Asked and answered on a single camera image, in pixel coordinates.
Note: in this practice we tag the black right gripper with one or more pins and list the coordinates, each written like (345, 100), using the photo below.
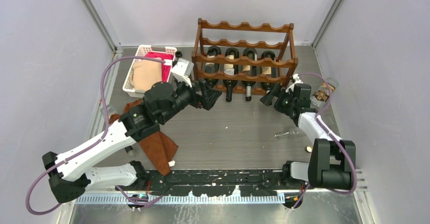
(267, 99)

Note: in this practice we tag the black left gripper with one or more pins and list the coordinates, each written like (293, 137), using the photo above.
(207, 98)

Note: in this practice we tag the dark wine bottle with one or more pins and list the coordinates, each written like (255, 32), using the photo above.
(249, 70)

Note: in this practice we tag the green bottle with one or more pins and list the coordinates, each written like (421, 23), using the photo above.
(178, 54)

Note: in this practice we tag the dark bottle white label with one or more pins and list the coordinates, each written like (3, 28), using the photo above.
(230, 69)

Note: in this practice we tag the clear bottle brown label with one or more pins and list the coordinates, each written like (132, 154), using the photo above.
(321, 95)

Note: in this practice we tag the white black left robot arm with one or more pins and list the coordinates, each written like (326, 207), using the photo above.
(73, 172)

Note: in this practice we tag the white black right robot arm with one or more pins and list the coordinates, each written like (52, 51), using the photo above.
(332, 161)

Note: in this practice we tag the clear lying bottle upper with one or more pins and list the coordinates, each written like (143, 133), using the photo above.
(292, 81)

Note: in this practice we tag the clear lying bottle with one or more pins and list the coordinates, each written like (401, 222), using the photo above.
(292, 81)
(287, 134)

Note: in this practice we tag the clear lying bottle lower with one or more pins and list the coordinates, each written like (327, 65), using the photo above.
(287, 134)

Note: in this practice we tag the brown wooden wine rack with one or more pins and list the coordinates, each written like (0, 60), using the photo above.
(285, 62)

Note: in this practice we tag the clear bottle under towel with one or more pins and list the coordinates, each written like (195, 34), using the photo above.
(129, 148)

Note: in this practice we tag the pink folded cloth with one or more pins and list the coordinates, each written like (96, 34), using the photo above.
(156, 70)

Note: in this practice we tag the peach folded cloth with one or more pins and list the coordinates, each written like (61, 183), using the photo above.
(139, 80)

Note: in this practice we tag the brown towel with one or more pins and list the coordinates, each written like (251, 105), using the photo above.
(160, 150)

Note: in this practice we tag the white plastic basket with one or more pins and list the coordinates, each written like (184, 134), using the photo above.
(139, 55)

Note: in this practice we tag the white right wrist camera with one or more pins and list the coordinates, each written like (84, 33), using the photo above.
(294, 81)

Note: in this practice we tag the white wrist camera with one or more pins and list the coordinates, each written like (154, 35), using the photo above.
(181, 71)
(294, 81)

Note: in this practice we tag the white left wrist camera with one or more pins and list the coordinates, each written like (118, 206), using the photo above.
(181, 71)

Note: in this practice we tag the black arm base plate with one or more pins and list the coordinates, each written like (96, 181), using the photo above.
(214, 183)

